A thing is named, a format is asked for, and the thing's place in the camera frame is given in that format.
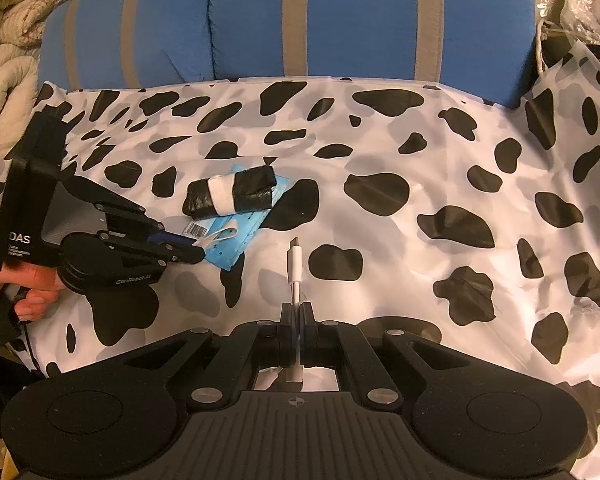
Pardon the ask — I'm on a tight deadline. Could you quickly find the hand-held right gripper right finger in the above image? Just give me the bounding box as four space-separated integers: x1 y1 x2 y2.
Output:
300 302 487 407

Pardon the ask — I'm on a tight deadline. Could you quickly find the beige quilt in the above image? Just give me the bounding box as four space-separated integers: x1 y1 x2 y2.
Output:
0 0 67 167

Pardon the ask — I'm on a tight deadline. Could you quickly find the white cord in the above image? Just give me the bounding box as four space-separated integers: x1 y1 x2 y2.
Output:
534 17 582 74

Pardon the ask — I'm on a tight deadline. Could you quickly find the cow print bed sheet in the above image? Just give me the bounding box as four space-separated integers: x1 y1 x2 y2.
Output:
0 42 600 480

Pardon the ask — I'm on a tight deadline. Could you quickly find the white adapter cable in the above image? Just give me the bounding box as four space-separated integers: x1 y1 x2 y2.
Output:
285 236 307 391

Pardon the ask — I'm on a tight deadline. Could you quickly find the black and white cloth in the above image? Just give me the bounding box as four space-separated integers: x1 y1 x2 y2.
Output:
182 164 276 220

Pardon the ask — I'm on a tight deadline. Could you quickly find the blue grey striped pillow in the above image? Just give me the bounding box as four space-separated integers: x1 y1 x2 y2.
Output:
207 0 539 109
40 0 217 94

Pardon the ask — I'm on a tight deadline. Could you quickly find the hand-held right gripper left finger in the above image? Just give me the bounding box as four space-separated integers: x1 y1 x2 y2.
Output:
114 302 297 406

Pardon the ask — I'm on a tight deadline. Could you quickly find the person's left hand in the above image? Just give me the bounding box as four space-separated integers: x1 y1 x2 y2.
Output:
0 225 67 324

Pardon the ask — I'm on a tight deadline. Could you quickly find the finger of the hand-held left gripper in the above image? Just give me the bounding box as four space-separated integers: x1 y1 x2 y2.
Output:
98 231 207 267
62 175 182 250

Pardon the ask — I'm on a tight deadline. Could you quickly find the blue packet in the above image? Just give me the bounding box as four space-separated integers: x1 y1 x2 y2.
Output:
180 162 294 270

